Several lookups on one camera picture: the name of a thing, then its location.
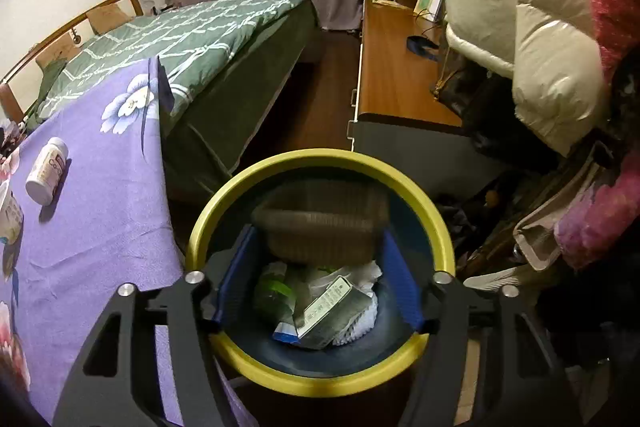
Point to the beige bag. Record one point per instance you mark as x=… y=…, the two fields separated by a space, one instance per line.
x=540 y=232

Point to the pink cloth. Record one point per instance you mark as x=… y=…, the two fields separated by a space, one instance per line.
x=600 y=227

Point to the green white box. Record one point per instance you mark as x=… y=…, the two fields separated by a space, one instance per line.
x=429 y=2

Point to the white pill bottle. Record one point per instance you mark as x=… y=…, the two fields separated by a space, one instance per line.
x=47 y=172

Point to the grey printed box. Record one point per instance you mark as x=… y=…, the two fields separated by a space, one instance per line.
x=330 y=307

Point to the cream puffer jacket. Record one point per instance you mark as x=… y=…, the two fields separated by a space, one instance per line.
x=540 y=32

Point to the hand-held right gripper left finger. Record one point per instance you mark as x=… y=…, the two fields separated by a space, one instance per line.
x=232 y=279

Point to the green plaid duvet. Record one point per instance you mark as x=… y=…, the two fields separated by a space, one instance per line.
x=200 y=32

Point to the brown patterned bag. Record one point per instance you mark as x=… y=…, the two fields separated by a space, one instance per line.
x=460 y=82

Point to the black cloth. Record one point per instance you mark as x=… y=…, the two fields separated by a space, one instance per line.
x=500 y=127

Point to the green label plastic bottle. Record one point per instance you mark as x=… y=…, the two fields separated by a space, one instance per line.
x=272 y=292

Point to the purple floral cloth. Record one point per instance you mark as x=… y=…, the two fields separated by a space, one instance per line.
x=100 y=232

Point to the wooden bed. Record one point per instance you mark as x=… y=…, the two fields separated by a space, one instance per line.
x=250 y=107

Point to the wooden desk with clutter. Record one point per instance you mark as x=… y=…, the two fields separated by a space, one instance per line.
x=395 y=77

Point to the yellow rim trash bin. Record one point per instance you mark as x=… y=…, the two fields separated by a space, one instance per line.
x=320 y=159

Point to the brown plastic tray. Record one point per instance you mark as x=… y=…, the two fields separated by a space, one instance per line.
x=320 y=232

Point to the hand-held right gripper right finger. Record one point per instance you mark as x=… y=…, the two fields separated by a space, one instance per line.
x=400 y=279

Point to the brown pillow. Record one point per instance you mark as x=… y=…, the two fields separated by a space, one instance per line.
x=107 y=18
x=50 y=54

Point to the blue white packet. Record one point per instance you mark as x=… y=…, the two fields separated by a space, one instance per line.
x=285 y=334

